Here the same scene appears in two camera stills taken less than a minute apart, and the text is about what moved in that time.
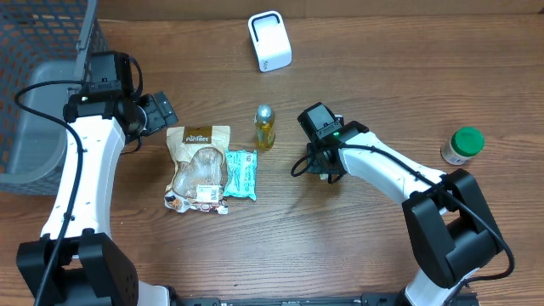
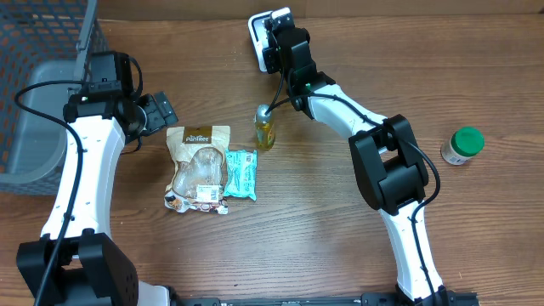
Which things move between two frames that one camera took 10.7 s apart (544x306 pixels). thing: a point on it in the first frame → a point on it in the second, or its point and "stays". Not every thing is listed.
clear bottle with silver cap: x=264 y=121 stays
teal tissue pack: x=240 y=173 stays
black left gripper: x=155 y=120 stays
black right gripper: x=319 y=167 → x=275 y=61
